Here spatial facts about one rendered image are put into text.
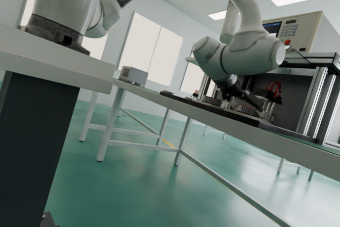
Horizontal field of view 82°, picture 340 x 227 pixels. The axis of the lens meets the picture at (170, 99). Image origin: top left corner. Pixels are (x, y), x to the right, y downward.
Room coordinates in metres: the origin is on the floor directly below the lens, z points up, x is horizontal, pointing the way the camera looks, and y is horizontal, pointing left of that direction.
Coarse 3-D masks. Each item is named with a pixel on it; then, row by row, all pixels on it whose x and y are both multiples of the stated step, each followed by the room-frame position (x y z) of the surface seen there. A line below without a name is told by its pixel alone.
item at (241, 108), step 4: (240, 104) 0.88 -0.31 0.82; (236, 108) 0.89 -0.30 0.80; (240, 108) 0.86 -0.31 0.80; (244, 108) 0.85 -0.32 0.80; (248, 108) 0.84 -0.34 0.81; (252, 108) 0.84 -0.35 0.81; (240, 112) 0.87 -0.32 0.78; (244, 112) 0.85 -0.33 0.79; (248, 112) 0.84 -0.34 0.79; (252, 112) 0.84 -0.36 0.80; (256, 112) 0.84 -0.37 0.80; (256, 116) 0.85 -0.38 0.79
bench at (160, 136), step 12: (132, 84) 2.23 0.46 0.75; (96, 96) 2.07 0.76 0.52; (120, 108) 4.04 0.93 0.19; (84, 120) 2.09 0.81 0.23; (84, 132) 2.07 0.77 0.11; (120, 132) 2.29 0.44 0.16; (132, 132) 2.37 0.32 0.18; (144, 132) 2.49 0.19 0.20; (156, 132) 2.71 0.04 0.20; (156, 144) 2.63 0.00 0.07
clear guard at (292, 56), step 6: (288, 48) 0.71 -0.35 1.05; (288, 54) 0.78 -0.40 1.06; (294, 54) 0.77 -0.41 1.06; (300, 54) 0.76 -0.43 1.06; (288, 60) 0.85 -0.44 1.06; (294, 60) 0.83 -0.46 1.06; (300, 60) 0.81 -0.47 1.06; (306, 60) 0.79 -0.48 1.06; (282, 66) 0.96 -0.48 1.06; (288, 66) 0.93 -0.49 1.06; (294, 66) 0.90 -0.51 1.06; (300, 66) 0.88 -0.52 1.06; (306, 66) 0.86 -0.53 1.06; (312, 66) 0.84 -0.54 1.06
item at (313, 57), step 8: (304, 56) 0.86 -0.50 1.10; (312, 56) 0.83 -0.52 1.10; (320, 56) 0.80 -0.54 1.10; (328, 56) 0.78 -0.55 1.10; (336, 56) 0.77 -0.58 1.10; (320, 64) 0.82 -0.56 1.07; (328, 64) 0.79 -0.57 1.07; (336, 64) 0.79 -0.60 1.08; (328, 72) 1.00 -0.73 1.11; (336, 72) 0.85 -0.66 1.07
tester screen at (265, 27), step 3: (270, 24) 1.06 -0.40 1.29; (273, 24) 1.05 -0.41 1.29; (276, 24) 1.03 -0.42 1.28; (279, 24) 1.02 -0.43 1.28; (264, 27) 1.09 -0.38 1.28; (267, 27) 1.07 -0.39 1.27; (270, 27) 1.06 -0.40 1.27; (273, 27) 1.04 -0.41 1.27; (276, 27) 1.03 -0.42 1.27; (267, 30) 1.07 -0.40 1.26; (270, 30) 1.05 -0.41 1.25; (273, 30) 1.04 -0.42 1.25; (276, 30) 1.03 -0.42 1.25; (270, 33) 1.05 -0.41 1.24; (276, 33) 1.02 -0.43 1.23
